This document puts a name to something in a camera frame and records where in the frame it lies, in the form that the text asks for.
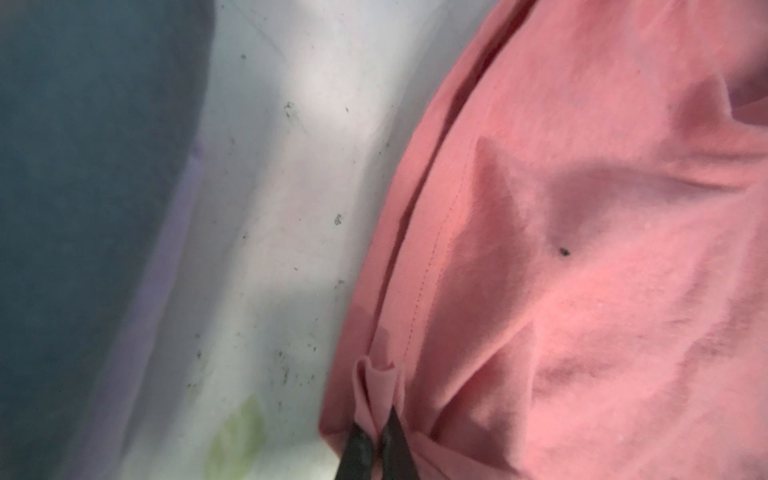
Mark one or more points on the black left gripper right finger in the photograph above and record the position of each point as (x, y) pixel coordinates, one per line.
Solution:
(396, 457)

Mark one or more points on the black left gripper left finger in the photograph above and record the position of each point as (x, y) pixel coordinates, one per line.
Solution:
(357, 459)

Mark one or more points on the folded lavender t shirt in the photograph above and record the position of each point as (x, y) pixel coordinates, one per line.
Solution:
(97, 450)

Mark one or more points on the pink t shirt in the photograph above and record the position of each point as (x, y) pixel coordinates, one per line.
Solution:
(568, 279)

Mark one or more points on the folded dark grey t shirt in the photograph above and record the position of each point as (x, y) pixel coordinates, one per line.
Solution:
(100, 104)

